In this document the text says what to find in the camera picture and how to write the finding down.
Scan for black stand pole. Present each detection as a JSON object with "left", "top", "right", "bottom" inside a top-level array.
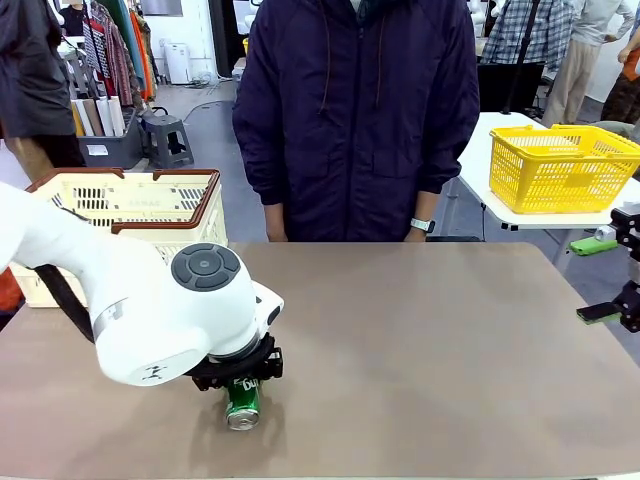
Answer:
[{"left": 501, "top": 0, "right": 542, "bottom": 117}]

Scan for teal hanging garment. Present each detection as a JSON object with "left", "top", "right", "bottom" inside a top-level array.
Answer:
[{"left": 105, "top": 0, "right": 146, "bottom": 91}]

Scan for person's left forearm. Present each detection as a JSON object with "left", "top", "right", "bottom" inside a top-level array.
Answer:
[{"left": 414, "top": 191, "right": 441, "bottom": 221}]

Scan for white paper roll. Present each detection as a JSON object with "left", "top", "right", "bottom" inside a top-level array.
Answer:
[
  {"left": 108, "top": 96, "right": 126, "bottom": 136},
  {"left": 95, "top": 97, "right": 116, "bottom": 137}
]

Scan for grey background table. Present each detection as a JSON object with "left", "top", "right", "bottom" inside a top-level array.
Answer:
[{"left": 232, "top": 57, "right": 247, "bottom": 111}]

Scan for cream folding basket brown handles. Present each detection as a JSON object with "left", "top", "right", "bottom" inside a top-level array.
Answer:
[{"left": 8, "top": 168, "right": 230, "bottom": 309}]

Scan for person in dark clothes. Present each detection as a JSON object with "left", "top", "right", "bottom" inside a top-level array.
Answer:
[{"left": 0, "top": 0, "right": 86, "bottom": 184}]

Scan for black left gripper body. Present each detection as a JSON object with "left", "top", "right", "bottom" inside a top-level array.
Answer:
[{"left": 198, "top": 343, "right": 277, "bottom": 385}]

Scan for orange hanging garment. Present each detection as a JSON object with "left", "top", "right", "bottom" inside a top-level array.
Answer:
[{"left": 129, "top": 9, "right": 154, "bottom": 102}]

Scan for person in camouflage trousers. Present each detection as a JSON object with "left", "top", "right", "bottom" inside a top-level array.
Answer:
[{"left": 599, "top": 34, "right": 640, "bottom": 124}]

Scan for white table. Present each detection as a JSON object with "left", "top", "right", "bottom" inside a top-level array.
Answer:
[{"left": 452, "top": 112, "right": 640, "bottom": 274}]

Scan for brown paper roll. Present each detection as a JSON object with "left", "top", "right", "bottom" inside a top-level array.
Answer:
[{"left": 82, "top": 98, "right": 104, "bottom": 137}]

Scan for person in black top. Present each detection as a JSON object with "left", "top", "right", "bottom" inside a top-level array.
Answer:
[{"left": 62, "top": 0, "right": 87, "bottom": 37}]

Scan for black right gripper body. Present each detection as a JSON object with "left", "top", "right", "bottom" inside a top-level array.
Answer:
[{"left": 610, "top": 202, "right": 640, "bottom": 335}]

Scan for black left arm cable sleeve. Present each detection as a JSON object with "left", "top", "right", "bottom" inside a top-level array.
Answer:
[{"left": 32, "top": 263, "right": 277, "bottom": 384}]

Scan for large yellow plastic basket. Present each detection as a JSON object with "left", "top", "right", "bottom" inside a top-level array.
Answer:
[{"left": 488, "top": 123, "right": 640, "bottom": 215}]

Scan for grey plastic stool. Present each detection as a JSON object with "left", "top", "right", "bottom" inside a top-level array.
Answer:
[{"left": 142, "top": 113, "right": 195, "bottom": 170}]

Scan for person's right hand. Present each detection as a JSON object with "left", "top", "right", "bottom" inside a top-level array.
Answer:
[{"left": 265, "top": 220, "right": 291, "bottom": 244}]

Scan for grey green fabric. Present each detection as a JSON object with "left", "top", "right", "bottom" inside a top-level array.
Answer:
[{"left": 594, "top": 119, "right": 640, "bottom": 146}]

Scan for person in navy jacket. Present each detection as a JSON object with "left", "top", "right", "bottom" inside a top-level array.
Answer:
[{"left": 232, "top": 0, "right": 481, "bottom": 244}]

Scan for orange red object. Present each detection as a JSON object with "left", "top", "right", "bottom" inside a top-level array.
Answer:
[{"left": 0, "top": 264, "right": 25, "bottom": 312}]

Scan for black panel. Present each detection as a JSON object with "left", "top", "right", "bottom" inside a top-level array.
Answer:
[{"left": 477, "top": 62, "right": 546, "bottom": 114}]

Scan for white floor appliance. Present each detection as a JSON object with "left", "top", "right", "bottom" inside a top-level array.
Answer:
[{"left": 164, "top": 42, "right": 191, "bottom": 85}]

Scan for dark green drink can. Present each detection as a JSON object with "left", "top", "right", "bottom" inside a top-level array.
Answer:
[{"left": 225, "top": 377, "right": 263, "bottom": 432}]

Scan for person in beige trousers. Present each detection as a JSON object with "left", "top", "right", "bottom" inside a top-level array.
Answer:
[{"left": 542, "top": 0, "right": 636, "bottom": 127}]

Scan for striped patterned hanging garment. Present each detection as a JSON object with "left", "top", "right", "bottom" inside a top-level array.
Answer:
[{"left": 82, "top": 0, "right": 135, "bottom": 109}]

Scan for person in plaid shirt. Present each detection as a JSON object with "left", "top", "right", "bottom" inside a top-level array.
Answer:
[{"left": 479, "top": 0, "right": 576, "bottom": 74}]

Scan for grey storage bin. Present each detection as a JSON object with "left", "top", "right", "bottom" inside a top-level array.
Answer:
[{"left": 77, "top": 108, "right": 144, "bottom": 170}]

